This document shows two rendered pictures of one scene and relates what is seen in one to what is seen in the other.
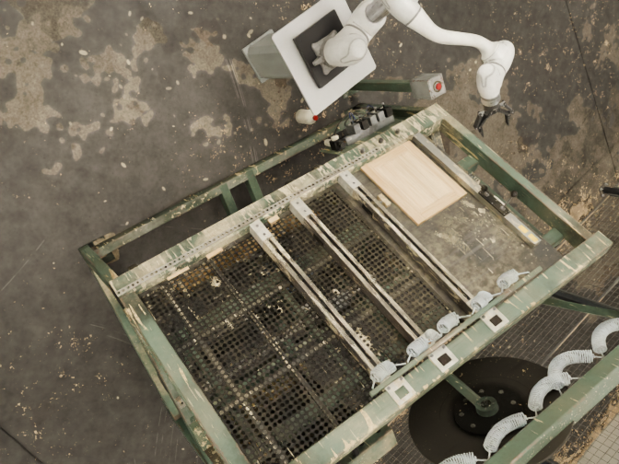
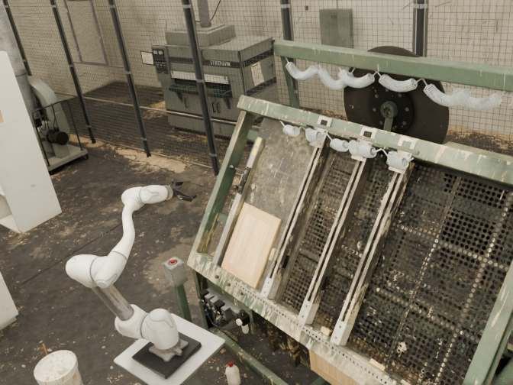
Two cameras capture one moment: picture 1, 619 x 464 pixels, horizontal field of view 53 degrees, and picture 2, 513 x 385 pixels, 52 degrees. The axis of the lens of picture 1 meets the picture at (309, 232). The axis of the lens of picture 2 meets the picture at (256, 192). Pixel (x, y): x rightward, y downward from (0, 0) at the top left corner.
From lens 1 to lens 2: 96 cm
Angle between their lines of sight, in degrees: 29
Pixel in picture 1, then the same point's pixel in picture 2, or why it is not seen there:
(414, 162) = (236, 252)
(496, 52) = (131, 196)
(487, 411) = (391, 105)
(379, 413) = (430, 149)
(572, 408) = (359, 54)
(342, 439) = (466, 160)
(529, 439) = (393, 63)
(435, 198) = (256, 220)
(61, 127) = not seen: outside the picture
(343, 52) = (164, 325)
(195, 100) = not seen: outside the picture
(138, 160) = not seen: outside the picture
